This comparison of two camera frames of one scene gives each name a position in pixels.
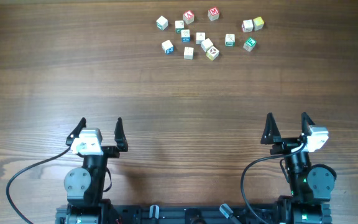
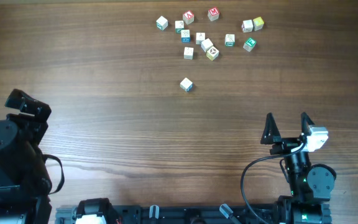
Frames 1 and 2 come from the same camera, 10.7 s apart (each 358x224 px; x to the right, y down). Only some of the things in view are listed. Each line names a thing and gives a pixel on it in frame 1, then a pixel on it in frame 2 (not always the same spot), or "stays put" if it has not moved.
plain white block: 206,44 stays put
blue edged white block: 168,47 -> 186,84
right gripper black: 286,142 stays put
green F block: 249,44 stays put
